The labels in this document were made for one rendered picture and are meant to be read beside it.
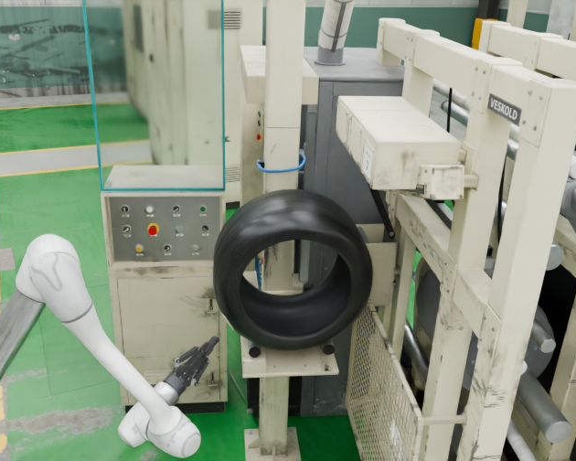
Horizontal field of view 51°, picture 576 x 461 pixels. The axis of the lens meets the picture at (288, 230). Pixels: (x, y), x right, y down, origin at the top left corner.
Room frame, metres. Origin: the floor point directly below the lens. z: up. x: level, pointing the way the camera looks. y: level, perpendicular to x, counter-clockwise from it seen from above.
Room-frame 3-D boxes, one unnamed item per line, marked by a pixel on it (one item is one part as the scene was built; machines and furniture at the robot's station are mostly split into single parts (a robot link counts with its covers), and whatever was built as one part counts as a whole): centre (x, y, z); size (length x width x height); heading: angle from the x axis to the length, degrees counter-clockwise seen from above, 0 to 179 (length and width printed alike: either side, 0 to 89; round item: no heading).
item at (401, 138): (1.96, -0.32, 1.71); 0.61 x 0.25 x 0.15; 7
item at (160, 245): (2.70, 0.59, 0.63); 0.56 x 0.41 x 1.27; 97
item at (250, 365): (2.03, 0.13, 0.84); 0.36 x 0.09 x 0.06; 7
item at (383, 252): (2.31, -0.36, 1.05); 0.20 x 0.15 x 0.30; 7
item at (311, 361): (2.05, -0.01, 0.80); 0.37 x 0.36 x 0.02; 97
